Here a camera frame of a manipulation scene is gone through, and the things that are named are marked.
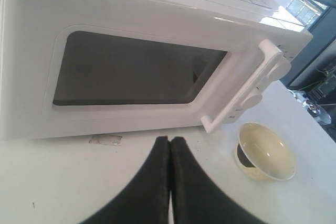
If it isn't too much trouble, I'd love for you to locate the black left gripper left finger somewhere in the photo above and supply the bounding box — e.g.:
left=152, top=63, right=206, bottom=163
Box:
left=83, top=136, right=170, bottom=223

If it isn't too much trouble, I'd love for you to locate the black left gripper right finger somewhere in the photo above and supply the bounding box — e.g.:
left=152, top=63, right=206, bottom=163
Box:
left=170, top=137, right=264, bottom=223

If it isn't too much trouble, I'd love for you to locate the cream ceramic bowl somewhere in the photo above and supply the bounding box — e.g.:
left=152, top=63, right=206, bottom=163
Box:
left=234, top=122, right=297, bottom=182

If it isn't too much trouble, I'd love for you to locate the white microwave door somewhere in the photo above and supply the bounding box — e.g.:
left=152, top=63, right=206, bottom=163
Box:
left=0, top=0, right=314, bottom=141

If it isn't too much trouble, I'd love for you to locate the white microwave oven body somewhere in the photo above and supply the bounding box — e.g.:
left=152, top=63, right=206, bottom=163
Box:
left=0, top=0, right=314, bottom=109

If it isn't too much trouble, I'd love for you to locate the lower white control knob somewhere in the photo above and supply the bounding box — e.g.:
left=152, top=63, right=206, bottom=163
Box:
left=240, top=87, right=263, bottom=110

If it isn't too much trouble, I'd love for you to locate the white control knob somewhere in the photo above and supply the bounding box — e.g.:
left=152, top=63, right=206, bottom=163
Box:
left=267, top=56, right=291, bottom=82
left=240, top=87, right=263, bottom=110

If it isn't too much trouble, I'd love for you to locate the upper white control knob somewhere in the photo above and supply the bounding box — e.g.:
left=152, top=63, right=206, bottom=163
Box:
left=267, top=56, right=291, bottom=82

